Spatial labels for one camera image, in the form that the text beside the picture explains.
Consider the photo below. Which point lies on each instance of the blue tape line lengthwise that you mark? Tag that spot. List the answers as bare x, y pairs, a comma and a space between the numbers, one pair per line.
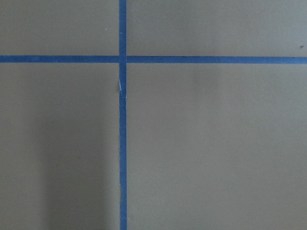
123, 113

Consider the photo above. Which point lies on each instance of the blue tape line crosswise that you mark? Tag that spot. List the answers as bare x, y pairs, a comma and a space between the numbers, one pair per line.
152, 59

